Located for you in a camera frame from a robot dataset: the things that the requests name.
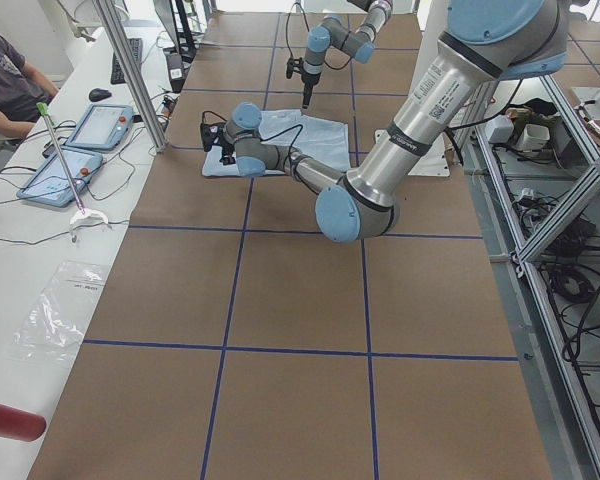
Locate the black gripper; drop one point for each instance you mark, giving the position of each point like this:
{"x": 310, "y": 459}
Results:
{"x": 308, "y": 84}
{"x": 227, "y": 150}

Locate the light blue button-up shirt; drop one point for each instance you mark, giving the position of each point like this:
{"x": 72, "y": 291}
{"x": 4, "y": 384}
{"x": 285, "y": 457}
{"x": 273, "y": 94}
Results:
{"x": 324, "y": 140}

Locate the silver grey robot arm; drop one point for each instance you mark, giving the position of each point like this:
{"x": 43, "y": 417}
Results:
{"x": 482, "y": 41}
{"x": 358, "y": 45}

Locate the upper blue teach pendant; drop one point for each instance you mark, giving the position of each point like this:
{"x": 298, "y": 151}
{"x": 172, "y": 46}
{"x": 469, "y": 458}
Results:
{"x": 102, "y": 127}

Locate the blue teach pendant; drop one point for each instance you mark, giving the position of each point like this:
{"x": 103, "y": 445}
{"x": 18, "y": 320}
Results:
{"x": 49, "y": 185}
{"x": 102, "y": 127}

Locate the black computer mouse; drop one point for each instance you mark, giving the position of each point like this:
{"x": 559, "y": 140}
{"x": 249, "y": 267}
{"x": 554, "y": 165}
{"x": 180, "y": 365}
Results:
{"x": 99, "y": 94}

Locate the lower blue teach pendant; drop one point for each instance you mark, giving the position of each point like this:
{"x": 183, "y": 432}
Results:
{"x": 49, "y": 185}

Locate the seated person grey shirt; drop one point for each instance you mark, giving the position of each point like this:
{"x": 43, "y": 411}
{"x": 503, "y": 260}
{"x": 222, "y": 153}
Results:
{"x": 22, "y": 87}

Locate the clear plastic bag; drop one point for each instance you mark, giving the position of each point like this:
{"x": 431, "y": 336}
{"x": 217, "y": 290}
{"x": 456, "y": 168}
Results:
{"x": 56, "y": 325}

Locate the red water bottle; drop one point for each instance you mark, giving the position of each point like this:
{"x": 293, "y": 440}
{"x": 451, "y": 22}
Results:
{"x": 20, "y": 425}

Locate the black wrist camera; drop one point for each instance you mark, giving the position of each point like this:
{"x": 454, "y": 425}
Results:
{"x": 294, "y": 66}
{"x": 210, "y": 134}

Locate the white camera mast base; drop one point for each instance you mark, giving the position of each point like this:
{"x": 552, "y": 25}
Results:
{"x": 439, "y": 87}

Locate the aluminium frame post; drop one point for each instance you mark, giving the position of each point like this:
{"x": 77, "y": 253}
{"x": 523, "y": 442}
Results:
{"x": 132, "y": 72}

